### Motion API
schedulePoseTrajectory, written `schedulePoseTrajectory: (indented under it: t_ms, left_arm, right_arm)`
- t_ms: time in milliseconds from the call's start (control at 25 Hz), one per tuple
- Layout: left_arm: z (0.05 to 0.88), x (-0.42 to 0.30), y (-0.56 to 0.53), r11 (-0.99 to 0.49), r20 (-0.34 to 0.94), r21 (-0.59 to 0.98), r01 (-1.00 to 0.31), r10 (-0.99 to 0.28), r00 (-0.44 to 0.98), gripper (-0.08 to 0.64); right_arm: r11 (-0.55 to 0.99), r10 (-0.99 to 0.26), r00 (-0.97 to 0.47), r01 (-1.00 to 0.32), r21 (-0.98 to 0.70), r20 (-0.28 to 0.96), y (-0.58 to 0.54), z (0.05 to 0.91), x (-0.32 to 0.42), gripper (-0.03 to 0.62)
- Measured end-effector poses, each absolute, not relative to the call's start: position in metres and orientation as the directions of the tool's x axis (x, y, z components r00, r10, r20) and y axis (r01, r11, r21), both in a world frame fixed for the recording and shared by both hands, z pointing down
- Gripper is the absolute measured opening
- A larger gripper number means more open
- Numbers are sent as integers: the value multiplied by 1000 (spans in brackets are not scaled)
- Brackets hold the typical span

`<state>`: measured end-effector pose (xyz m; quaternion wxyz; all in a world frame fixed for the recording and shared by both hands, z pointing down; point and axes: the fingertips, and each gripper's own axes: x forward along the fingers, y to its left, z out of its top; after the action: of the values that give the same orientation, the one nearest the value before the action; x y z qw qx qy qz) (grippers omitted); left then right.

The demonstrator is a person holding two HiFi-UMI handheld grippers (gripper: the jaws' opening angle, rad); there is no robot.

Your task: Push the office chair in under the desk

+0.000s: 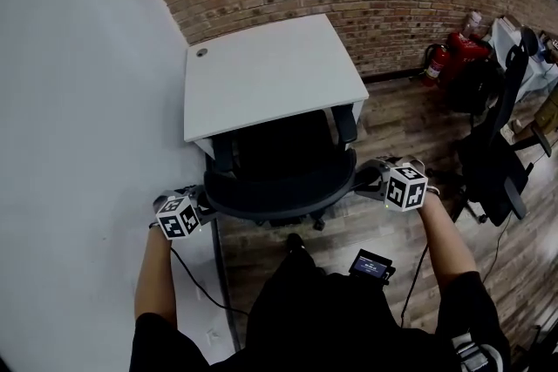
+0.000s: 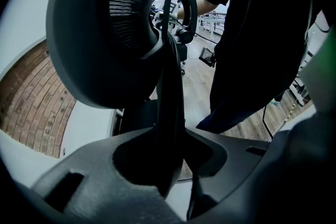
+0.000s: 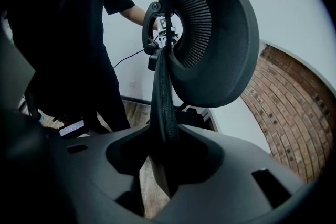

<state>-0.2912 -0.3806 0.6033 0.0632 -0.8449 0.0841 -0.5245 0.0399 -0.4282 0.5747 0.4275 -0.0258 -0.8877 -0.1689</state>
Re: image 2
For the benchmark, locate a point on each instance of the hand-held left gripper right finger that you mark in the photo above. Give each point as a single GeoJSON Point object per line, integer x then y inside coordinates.
{"type": "Point", "coordinates": [236, 165]}

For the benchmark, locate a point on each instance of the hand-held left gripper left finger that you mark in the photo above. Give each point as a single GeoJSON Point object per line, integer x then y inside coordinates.
{"type": "Point", "coordinates": [99, 191]}

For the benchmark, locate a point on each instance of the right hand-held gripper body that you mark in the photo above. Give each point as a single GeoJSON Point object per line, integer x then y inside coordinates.
{"type": "Point", "coordinates": [174, 10]}

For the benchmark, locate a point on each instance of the black office chair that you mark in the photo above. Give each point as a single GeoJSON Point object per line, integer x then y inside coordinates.
{"type": "Point", "coordinates": [183, 52]}
{"type": "Point", "coordinates": [92, 34]}

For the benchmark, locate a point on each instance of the person's right forearm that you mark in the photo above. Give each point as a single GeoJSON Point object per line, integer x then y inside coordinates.
{"type": "Point", "coordinates": [207, 6]}

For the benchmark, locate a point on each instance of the black waist screen device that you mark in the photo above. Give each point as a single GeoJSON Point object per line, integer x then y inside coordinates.
{"type": "Point", "coordinates": [207, 56]}

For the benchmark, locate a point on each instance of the white desk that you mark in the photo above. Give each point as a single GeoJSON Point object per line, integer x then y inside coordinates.
{"type": "Point", "coordinates": [89, 128]}

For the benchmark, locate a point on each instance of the person in black clothes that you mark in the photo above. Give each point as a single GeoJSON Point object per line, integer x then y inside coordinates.
{"type": "Point", "coordinates": [262, 34]}

